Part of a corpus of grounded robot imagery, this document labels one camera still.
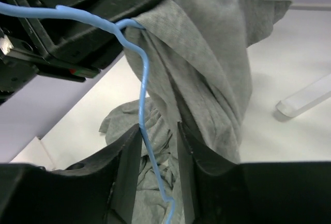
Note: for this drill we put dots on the white metal clothes rack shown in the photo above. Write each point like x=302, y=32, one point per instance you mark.
x=306, y=98

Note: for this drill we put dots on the grey adidas t-shirt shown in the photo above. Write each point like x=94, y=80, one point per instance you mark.
x=199, y=74

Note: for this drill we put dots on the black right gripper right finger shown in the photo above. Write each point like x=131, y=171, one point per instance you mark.
x=215, y=190

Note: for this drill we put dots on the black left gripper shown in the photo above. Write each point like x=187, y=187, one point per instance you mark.
x=70, y=40

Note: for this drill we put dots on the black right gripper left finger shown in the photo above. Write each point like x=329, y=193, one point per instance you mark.
x=98, y=189

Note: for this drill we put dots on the blue plastic hanger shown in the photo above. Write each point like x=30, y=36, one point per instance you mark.
x=143, y=79

